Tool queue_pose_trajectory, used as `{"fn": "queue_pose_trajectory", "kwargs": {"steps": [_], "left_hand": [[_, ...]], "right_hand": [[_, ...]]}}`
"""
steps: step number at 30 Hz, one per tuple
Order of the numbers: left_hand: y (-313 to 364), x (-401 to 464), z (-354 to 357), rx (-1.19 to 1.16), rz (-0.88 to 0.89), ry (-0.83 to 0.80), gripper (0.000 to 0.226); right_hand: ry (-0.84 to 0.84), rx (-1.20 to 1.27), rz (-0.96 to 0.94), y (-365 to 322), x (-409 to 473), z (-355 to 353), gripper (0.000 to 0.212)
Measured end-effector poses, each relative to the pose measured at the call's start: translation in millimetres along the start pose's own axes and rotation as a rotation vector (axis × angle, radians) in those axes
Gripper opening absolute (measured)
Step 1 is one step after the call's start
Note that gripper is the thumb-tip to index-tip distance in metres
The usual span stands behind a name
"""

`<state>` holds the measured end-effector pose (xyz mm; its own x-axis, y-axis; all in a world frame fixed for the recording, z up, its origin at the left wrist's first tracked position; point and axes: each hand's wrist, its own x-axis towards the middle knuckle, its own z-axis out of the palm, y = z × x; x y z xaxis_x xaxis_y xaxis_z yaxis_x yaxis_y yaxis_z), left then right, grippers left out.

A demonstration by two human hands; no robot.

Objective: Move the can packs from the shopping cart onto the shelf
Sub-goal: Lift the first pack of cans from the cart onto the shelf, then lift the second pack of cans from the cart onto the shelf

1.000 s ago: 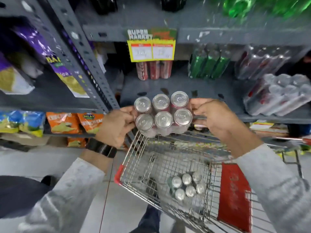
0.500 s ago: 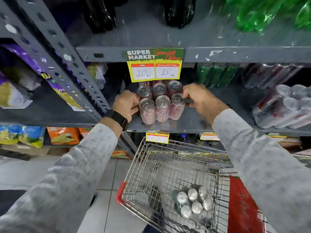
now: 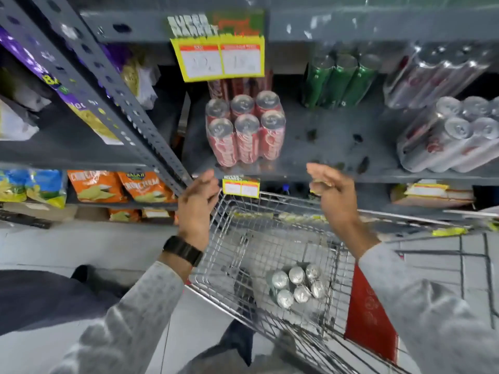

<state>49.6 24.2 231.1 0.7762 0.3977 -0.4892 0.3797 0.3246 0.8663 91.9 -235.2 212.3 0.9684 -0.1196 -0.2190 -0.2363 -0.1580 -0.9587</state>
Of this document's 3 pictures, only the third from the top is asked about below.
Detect person's dark shoe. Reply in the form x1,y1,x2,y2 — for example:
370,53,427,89
218,318,255,367

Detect blue and green chips bag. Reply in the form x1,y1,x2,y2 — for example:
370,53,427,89
0,169,29,203
25,169,68,209

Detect beige flat boxes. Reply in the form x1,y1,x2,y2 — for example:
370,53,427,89
391,183,475,209

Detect person's right forearm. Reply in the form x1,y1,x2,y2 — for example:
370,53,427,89
343,219,499,374

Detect person's left hand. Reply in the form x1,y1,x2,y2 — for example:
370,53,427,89
176,169,221,252

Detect pack of silver cans in wrap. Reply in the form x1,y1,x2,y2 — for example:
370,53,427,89
266,263,329,310

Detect person's right hand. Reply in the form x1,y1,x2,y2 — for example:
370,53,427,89
306,163,362,231

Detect purple and white snack bag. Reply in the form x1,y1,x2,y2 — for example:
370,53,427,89
98,43,161,110

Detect red cart seat flap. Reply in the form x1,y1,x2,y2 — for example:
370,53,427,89
345,264,399,365

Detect green and orange shelf sign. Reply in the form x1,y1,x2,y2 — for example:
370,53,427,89
167,10,266,38

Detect metal wire shopping cart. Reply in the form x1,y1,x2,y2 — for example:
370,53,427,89
186,190,499,374

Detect orange chips bag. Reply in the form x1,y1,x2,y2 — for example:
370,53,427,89
67,170,128,204
117,171,178,204

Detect person's black shoe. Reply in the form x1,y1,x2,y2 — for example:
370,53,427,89
70,264,89,284

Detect pack of green cans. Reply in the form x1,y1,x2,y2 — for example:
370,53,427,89
302,51,383,110

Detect person's left forearm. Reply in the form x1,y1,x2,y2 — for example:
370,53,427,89
50,251,195,374

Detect pack of red soda cans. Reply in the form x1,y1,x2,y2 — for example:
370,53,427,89
205,90,287,168

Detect row of red soda cans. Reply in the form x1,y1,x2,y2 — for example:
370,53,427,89
207,69,274,102

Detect purple and yellow snack bag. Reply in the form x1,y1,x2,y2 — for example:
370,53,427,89
0,26,124,146

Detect person's dark trousers leg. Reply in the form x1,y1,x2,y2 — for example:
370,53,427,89
0,269,122,337

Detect large yellow price tag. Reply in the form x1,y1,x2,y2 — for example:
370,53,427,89
170,35,266,83

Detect black wristwatch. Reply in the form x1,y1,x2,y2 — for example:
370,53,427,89
162,235,204,268

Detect grey metal shelving rack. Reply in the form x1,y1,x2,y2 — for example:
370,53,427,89
0,0,499,230

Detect large pack of silver cans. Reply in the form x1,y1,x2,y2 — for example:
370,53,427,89
383,42,493,110
396,96,499,174

